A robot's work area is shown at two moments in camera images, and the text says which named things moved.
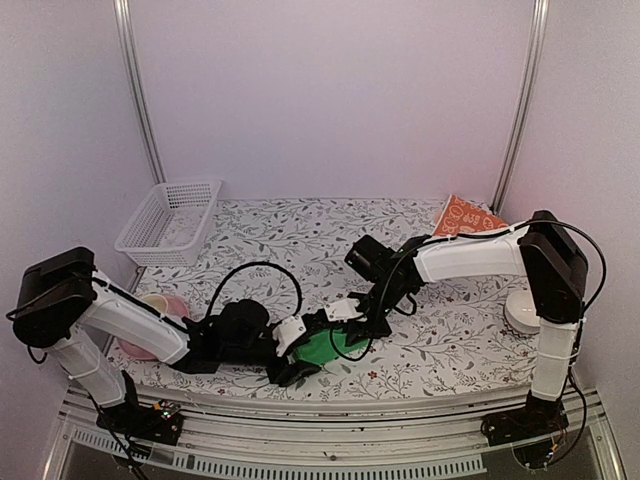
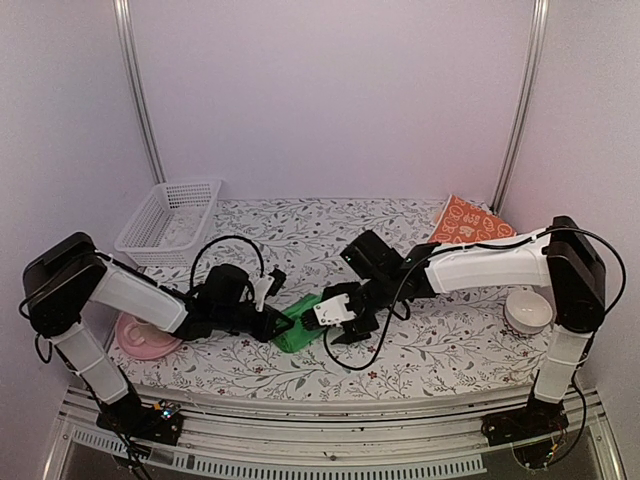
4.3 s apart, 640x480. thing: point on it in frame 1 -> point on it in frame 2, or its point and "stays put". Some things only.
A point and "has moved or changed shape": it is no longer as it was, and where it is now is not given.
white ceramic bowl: [520, 313] stays put
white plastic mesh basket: [167, 227] stays put
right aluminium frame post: [522, 115] stays put
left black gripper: [287, 374] -> [268, 329]
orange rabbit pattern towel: [461, 215] stays put
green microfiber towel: [326, 345] has moved or changed shape
